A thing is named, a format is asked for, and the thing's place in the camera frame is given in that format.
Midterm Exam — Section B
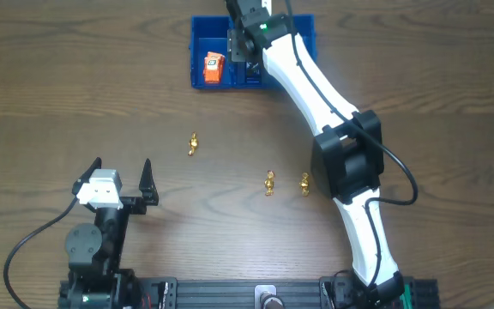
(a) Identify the orange candy box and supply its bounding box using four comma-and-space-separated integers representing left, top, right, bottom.
207, 51, 226, 81
202, 54, 225, 85

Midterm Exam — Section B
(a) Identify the mounting rail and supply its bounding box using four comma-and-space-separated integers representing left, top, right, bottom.
57, 276, 440, 309

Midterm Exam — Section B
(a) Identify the blue tray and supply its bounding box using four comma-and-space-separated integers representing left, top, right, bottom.
190, 14, 318, 90

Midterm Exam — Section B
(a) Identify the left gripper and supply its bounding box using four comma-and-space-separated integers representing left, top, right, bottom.
71, 156, 160, 215

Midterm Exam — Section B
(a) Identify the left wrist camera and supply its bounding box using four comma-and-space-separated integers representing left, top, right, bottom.
75, 168, 124, 210

